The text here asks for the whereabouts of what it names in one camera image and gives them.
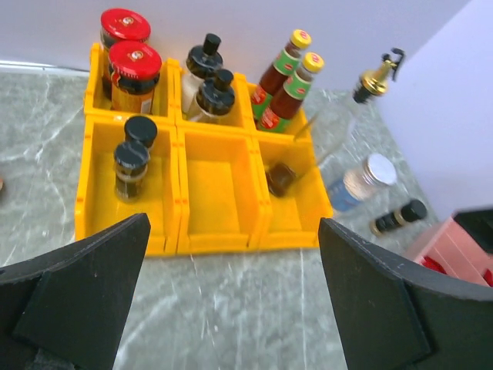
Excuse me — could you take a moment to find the red lid sauce jar back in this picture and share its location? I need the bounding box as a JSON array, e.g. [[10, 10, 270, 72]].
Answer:
[[100, 8, 151, 99]]

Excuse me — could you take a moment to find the yellow bin back left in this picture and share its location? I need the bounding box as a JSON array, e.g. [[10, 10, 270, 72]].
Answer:
[[83, 43, 179, 126]]

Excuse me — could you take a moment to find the silver cap spice bottle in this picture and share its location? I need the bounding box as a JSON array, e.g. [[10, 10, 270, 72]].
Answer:
[[0, 178, 5, 198]]

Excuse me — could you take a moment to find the red santa toy front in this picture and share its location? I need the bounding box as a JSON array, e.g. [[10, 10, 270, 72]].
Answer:
[[483, 269, 493, 287]]

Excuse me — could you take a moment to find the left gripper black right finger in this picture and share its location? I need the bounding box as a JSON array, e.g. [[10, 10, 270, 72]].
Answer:
[[318, 218, 492, 369]]

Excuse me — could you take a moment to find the white peppercorn jar silver lid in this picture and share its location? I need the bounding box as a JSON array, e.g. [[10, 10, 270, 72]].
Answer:
[[327, 153, 397, 213]]

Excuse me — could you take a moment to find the glass oil bottle gold spout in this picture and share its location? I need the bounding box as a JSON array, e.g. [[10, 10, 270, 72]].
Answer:
[[265, 47, 406, 198]]

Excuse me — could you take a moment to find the yellow bin front right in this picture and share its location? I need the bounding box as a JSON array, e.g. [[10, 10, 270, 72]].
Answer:
[[252, 133, 333, 251]]

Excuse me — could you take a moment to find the red lid sauce jar front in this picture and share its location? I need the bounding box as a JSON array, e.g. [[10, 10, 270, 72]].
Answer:
[[108, 41, 163, 114]]

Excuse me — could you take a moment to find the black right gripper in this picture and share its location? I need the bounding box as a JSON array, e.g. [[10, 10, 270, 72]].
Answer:
[[454, 208, 493, 253]]

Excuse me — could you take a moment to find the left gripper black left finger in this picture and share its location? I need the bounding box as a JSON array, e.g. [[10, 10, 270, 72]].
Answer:
[[1, 214, 150, 369]]

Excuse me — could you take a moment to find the small black cap shaker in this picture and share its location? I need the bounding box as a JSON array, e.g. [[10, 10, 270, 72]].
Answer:
[[370, 199, 428, 236], [114, 141, 150, 202], [124, 116, 158, 151]]

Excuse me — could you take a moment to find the red lid sauce jar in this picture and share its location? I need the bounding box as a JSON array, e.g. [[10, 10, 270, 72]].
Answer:
[[108, 41, 163, 114], [100, 8, 151, 99]]

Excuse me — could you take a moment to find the white powder bottle black cap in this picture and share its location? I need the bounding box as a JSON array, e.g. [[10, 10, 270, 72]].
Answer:
[[181, 33, 223, 114]]

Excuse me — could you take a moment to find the chili sauce bottle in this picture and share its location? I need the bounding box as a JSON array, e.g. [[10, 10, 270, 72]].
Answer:
[[257, 52, 324, 133], [250, 29, 312, 123]]

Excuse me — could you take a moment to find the pink divided organizer tray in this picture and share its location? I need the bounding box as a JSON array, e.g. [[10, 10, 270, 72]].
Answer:
[[404, 218, 492, 287]]

